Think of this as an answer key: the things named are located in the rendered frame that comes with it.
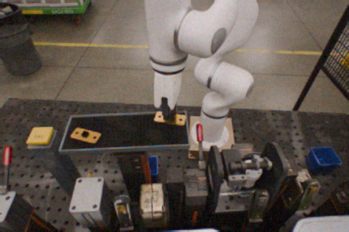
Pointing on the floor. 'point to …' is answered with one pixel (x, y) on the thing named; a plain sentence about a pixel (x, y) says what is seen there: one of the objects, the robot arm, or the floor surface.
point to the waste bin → (17, 41)
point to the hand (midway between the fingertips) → (170, 111)
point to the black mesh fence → (326, 61)
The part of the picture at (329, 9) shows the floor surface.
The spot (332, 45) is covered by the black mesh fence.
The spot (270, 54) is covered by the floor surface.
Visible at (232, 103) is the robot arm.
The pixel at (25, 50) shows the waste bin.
